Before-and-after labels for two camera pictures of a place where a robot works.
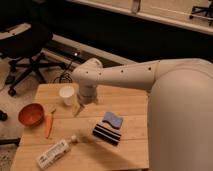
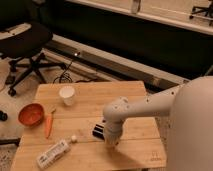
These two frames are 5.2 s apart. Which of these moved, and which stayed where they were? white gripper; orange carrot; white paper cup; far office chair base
Moved: white gripper
Stayed: white paper cup; orange carrot; far office chair base
